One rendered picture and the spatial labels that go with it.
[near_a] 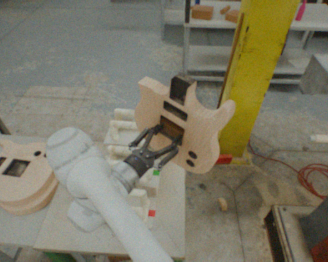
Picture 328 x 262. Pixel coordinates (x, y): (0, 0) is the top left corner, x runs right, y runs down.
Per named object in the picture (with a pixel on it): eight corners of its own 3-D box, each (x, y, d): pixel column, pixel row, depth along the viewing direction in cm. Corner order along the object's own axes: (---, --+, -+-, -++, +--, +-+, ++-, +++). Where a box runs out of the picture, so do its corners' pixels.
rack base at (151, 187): (160, 169, 123) (160, 158, 117) (157, 198, 112) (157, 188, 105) (109, 164, 125) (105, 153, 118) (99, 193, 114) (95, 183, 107)
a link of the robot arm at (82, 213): (135, 203, 70) (120, 173, 62) (94, 247, 62) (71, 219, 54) (111, 188, 76) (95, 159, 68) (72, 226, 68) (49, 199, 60)
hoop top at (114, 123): (154, 127, 109) (154, 121, 107) (153, 132, 107) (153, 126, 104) (110, 123, 110) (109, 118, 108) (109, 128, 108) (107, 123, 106)
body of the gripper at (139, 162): (120, 169, 77) (140, 151, 82) (140, 184, 75) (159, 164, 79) (119, 156, 72) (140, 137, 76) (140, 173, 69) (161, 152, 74)
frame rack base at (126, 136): (164, 147, 133) (164, 125, 121) (161, 170, 123) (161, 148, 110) (115, 143, 135) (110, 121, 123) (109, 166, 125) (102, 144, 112)
